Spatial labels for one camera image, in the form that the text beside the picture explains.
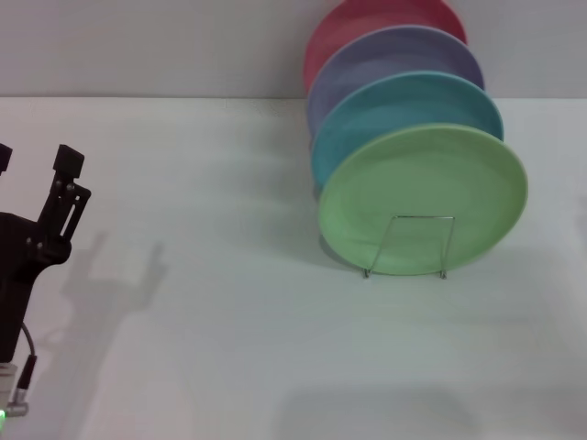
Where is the red plate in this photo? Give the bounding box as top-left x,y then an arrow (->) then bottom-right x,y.
302,0 -> 468,93

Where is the light blue plate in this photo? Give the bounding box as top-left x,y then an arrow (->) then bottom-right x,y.
311,71 -> 504,189

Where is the purple plate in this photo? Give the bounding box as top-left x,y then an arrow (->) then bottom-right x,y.
305,25 -> 486,138

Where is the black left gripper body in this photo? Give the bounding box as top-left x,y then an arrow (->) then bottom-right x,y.
0,211 -> 72,363

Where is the metal wire plate rack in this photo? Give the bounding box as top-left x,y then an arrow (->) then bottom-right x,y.
361,214 -> 456,280

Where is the green plate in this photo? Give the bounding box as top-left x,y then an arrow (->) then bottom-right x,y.
317,126 -> 528,277

